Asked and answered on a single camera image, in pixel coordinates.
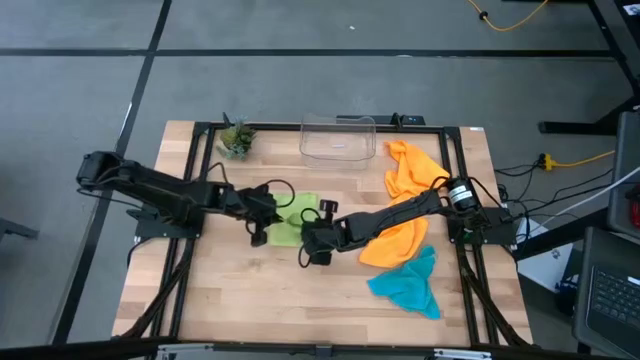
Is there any clear plastic bin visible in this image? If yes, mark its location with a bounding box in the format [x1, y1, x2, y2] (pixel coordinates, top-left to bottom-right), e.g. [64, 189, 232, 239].
[298, 112, 378, 171]

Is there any grey equipment case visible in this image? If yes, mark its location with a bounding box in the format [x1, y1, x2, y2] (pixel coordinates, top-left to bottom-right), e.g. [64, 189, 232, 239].
[606, 110, 640, 240]

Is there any black desk frame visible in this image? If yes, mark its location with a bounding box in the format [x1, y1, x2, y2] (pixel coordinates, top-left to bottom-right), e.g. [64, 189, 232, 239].
[537, 0, 640, 137]

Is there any green microfiber towel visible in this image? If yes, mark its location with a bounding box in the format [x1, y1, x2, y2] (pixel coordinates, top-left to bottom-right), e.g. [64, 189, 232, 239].
[266, 192, 321, 249]

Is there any white cable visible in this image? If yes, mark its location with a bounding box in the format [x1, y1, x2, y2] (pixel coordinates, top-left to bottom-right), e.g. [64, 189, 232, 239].
[539, 164, 640, 227]

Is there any yellow extension cable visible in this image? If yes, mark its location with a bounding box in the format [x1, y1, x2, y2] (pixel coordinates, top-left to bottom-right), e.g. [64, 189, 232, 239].
[466, 0, 551, 33]

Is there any black power box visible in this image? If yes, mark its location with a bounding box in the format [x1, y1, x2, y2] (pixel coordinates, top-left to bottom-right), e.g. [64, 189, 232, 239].
[335, 112, 427, 127]

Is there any grey furniture leg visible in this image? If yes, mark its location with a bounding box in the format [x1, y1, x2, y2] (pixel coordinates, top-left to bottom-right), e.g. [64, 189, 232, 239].
[0, 216, 41, 242]

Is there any white printed box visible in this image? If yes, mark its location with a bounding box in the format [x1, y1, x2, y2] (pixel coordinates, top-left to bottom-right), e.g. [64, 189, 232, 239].
[514, 217, 576, 294]

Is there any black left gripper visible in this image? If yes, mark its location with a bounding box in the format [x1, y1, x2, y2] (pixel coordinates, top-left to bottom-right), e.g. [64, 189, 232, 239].
[232, 183, 284, 249]

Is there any dark grey laptop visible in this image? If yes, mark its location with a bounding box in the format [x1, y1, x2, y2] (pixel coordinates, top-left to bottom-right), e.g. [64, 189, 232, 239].
[572, 226, 640, 359]

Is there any small potted succulent plant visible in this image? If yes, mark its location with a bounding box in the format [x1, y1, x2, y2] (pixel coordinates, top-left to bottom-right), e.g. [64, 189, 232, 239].
[215, 115, 257, 162]

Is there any teal microfiber towel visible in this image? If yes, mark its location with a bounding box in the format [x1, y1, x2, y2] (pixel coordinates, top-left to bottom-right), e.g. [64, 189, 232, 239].
[367, 244, 443, 321]

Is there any yellow power plug cord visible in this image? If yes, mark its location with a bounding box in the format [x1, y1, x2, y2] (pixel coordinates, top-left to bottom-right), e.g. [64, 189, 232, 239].
[537, 149, 616, 172]

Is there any silver metal bracket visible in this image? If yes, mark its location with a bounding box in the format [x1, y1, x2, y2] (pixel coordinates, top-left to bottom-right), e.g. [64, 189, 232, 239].
[433, 347, 494, 360]
[155, 342, 215, 360]

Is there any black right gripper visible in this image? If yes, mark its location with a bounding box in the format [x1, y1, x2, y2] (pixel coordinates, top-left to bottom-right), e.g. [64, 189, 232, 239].
[301, 199, 351, 266]

